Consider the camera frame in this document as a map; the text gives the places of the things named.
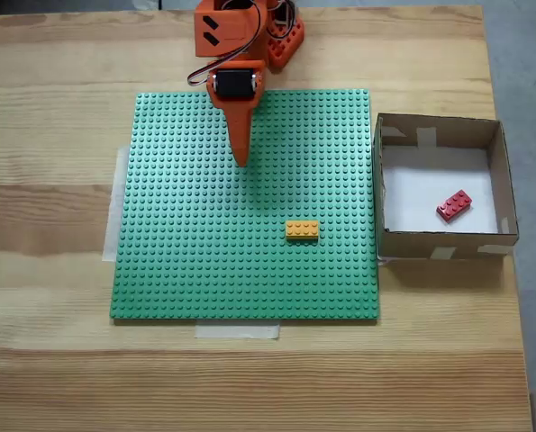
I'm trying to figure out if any red lego brick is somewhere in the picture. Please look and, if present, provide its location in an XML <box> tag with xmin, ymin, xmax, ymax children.
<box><xmin>436</xmin><ymin>189</ymin><xmax>475</xmax><ymax>225</ymax></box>

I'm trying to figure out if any yellow lego brick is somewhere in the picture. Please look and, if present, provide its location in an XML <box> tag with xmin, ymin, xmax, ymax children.
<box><xmin>285</xmin><ymin>220</ymin><xmax>321</xmax><ymax>243</ymax></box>

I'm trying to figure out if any green lego baseplate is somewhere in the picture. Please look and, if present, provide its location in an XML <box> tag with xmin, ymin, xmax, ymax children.
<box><xmin>109</xmin><ymin>88</ymin><xmax>381</xmax><ymax>324</ymax></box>

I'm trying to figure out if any open cardboard box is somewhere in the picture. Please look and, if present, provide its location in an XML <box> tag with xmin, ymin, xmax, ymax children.
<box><xmin>372</xmin><ymin>112</ymin><xmax>520</xmax><ymax>262</ymax></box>

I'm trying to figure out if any masking tape strip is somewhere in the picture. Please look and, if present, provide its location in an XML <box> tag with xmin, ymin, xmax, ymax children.
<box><xmin>194</xmin><ymin>321</ymin><xmax>281</xmax><ymax>340</ymax></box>
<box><xmin>102</xmin><ymin>146</ymin><xmax>132</xmax><ymax>263</ymax></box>

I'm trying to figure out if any white paper sheet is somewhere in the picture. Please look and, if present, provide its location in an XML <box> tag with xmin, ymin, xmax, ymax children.
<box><xmin>381</xmin><ymin>146</ymin><xmax>499</xmax><ymax>234</ymax></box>

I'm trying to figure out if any gripper servo cable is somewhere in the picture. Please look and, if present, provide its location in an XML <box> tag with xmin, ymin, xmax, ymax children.
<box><xmin>186</xmin><ymin>0</ymin><xmax>265</xmax><ymax>87</ymax></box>

